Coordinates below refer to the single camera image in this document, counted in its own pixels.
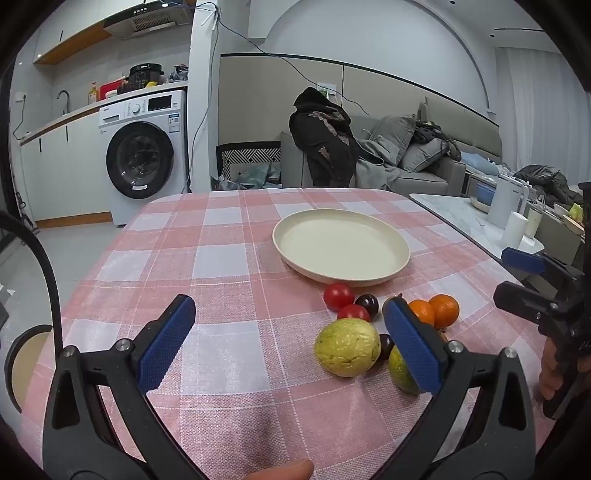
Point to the dark purple plum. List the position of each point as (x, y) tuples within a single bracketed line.
[(368, 303), (385, 346)]

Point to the grey blanket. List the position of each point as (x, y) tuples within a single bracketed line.
[(374, 175)]

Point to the kitchen faucet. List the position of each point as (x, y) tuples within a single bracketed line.
[(64, 99)]

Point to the black white patterned basket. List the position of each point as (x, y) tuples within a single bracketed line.
[(244, 154)]

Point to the white kettle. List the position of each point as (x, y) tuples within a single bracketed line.
[(505, 201)]

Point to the dark clothes pile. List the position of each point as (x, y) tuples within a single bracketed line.
[(434, 136)]

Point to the white cup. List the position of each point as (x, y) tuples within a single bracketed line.
[(514, 228)]

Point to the grey sofa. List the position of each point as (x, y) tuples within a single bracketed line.
[(429, 177)]

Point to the wall socket with green light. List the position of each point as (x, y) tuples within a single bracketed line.
[(327, 91)]

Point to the pink checkered tablecloth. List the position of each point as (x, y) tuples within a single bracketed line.
[(221, 258)]

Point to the silver range hood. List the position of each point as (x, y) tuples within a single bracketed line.
[(147, 21)]

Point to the small green yellow fruit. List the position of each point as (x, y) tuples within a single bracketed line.
[(399, 374)]

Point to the red tomato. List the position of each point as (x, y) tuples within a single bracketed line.
[(338, 296), (353, 314)]

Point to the white wall cabinet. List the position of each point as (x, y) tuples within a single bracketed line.
[(69, 32)]

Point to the person's left hand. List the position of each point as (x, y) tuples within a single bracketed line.
[(281, 471)]

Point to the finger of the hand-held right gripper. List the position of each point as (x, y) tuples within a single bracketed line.
[(517, 297), (521, 259)]

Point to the person's right hand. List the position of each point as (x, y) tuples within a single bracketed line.
[(549, 371)]

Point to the black pressure cooker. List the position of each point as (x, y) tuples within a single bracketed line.
[(145, 76)]

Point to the white marble coffee table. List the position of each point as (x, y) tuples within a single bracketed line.
[(461, 217)]

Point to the dark green jacket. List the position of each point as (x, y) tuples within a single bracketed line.
[(545, 180)]

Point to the orange mandarin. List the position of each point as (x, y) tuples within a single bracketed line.
[(444, 310), (422, 314)]

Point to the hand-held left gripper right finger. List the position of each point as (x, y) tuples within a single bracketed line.
[(413, 346)]

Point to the large grey pillow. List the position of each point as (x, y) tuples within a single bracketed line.
[(392, 136)]

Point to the cream round plate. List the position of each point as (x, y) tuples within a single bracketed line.
[(341, 244)]

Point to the white kitchen counter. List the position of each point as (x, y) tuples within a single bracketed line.
[(60, 119)]

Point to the black jacket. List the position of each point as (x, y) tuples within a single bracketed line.
[(323, 138)]

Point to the blue bowl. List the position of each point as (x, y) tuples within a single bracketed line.
[(482, 196)]

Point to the red box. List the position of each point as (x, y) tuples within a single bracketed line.
[(111, 88)]

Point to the large yellow green guava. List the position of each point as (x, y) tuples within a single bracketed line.
[(347, 347)]

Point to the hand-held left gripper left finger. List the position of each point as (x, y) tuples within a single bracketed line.
[(166, 344)]

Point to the yellow bottle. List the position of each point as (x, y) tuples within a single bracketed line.
[(93, 94)]

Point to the round black rimmed bin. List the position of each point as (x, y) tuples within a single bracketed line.
[(27, 364)]

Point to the white washing machine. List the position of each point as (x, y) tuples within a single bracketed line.
[(138, 157)]

